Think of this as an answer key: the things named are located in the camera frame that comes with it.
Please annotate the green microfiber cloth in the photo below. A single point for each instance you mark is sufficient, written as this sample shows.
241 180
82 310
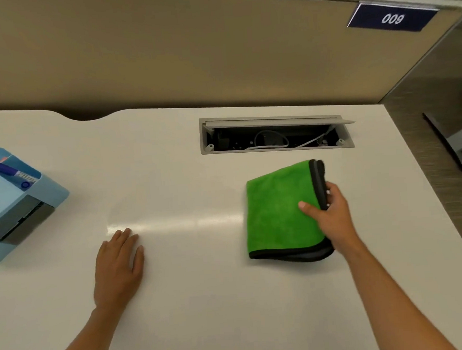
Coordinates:
278 213

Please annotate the light blue desk organizer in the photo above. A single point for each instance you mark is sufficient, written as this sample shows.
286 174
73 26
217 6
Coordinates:
6 210

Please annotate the person's left forearm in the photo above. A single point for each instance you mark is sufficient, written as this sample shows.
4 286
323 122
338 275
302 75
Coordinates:
85 342

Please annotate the person's left hand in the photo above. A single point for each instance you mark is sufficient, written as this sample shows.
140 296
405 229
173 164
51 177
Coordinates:
116 273

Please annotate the grey black furniture base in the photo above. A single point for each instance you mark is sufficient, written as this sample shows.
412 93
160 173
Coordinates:
457 143

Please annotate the person's left thumb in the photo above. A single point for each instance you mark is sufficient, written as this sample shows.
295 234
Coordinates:
139 257

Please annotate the person's right forearm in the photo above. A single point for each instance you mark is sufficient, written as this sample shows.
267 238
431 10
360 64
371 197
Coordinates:
391 303

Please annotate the dark blue number sign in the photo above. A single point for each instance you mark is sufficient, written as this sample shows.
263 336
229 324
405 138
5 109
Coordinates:
392 17

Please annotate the person's right hand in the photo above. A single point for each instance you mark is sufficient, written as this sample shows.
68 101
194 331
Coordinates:
337 223

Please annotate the person's right thumb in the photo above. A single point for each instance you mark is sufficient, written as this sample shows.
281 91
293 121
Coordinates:
310 210

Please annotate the beige partition panel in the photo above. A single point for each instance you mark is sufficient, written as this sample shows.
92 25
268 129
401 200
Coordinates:
168 48

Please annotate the blue marker pen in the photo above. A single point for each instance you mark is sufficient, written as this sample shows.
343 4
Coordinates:
14 174

